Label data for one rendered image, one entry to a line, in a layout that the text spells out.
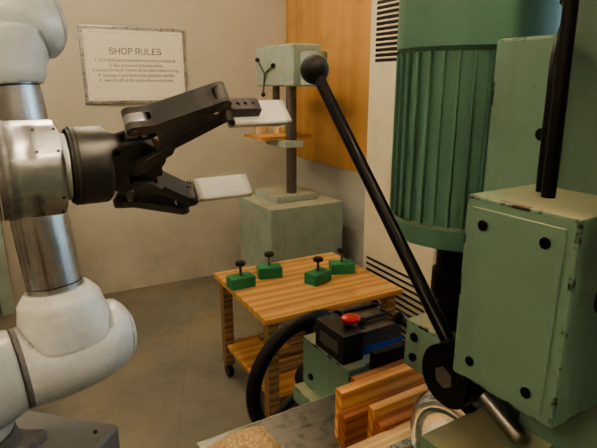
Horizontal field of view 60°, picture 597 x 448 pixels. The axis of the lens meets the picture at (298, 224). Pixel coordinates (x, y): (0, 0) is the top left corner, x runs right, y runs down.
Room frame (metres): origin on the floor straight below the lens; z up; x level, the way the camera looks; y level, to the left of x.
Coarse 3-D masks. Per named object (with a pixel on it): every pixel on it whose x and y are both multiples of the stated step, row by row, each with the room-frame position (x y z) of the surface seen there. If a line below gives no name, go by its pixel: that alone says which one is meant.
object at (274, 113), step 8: (264, 104) 0.55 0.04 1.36; (272, 104) 0.55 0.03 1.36; (280, 104) 0.56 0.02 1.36; (264, 112) 0.54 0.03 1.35; (272, 112) 0.54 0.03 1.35; (280, 112) 0.55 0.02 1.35; (288, 112) 0.55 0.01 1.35; (240, 120) 0.52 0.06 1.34; (248, 120) 0.52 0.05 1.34; (256, 120) 0.53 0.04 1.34; (264, 120) 0.53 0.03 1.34; (272, 120) 0.53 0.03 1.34; (280, 120) 0.54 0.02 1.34; (288, 120) 0.54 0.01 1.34
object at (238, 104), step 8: (216, 88) 0.50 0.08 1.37; (224, 88) 0.50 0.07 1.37; (216, 96) 0.49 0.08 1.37; (224, 96) 0.49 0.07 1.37; (232, 104) 0.51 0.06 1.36; (240, 104) 0.52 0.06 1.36; (248, 104) 0.52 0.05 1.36; (256, 104) 0.52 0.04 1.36; (232, 112) 0.51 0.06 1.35; (240, 112) 0.52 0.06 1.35; (248, 112) 0.52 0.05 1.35; (256, 112) 0.53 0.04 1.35
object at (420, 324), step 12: (408, 324) 0.64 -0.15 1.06; (420, 324) 0.63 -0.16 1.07; (408, 336) 0.64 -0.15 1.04; (420, 336) 0.62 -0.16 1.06; (432, 336) 0.61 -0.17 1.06; (408, 348) 0.64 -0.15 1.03; (420, 348) 0.62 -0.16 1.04; (408, 360) 0.64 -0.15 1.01; (420, 360) 0.62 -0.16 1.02; (420, 372) 0.62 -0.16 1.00
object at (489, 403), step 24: (312, 72) 0.64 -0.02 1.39; (336, 120) 0.60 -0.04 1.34; (360, 168) 0.56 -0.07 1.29; (384, 216) 0.53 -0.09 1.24; (408, 264) 0.49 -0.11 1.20; (432, 312) 0.46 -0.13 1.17; (432, 360) 0.43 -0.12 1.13; (432, 384) 0.43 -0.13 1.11; (456, 384) 0.41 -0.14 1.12; (456, 408) 0.41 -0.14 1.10; (504, 408) 0.39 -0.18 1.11; (504, 432) 0.38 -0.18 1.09
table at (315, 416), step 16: (304, 384) 0.80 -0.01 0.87; (304, 400) 0.77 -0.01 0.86; (320, 400) 0.71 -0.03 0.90; (272, 416) 0.67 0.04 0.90; (288, 416) 0.67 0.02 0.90; (304, 416) 0.67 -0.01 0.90; (320, 416) 0.67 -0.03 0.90; (272, 432) 0.63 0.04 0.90; (288, 432) 0.63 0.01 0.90; (304, 432) 0.63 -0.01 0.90; (320, 432) 0.63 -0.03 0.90
